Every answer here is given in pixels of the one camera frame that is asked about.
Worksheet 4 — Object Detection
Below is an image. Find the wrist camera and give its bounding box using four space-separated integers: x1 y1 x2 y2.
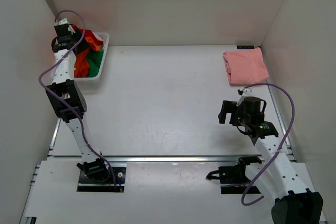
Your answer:
237 88 254 104
54 18 74 34

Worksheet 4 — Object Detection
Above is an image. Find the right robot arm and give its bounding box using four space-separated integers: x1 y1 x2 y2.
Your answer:
218 96 323 223

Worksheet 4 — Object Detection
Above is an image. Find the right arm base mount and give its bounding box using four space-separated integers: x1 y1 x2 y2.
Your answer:
205 156 262 195

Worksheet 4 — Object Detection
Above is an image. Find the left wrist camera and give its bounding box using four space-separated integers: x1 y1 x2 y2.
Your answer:
54 18 74 34

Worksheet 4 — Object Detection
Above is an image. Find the orange t shirt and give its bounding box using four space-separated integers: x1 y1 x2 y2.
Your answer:
74 41 103 78

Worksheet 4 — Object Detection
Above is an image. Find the red t shirt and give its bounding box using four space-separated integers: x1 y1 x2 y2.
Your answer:
71 24 103 45

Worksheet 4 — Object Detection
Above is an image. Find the white plastic basket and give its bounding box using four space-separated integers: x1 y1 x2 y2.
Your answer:
74 32 110 86

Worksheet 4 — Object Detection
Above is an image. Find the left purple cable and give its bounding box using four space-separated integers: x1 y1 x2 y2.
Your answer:
38 10 123 193

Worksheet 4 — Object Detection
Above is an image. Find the folded pink t shirt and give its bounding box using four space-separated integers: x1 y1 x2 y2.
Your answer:
223 48 269 86

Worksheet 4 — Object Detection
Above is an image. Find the green t shirt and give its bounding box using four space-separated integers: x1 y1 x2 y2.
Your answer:
87 45 104 78

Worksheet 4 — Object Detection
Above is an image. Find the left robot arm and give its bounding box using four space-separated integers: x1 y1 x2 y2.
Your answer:
46 20 111 183

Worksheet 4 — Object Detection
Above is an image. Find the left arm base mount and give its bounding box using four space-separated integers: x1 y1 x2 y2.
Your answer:
77 158 127 193

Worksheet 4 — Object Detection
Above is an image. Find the black label plate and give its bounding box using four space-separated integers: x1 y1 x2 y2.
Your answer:
236 45 255 50

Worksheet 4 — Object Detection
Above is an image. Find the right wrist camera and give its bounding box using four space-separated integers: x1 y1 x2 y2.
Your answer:
237 88 254 104

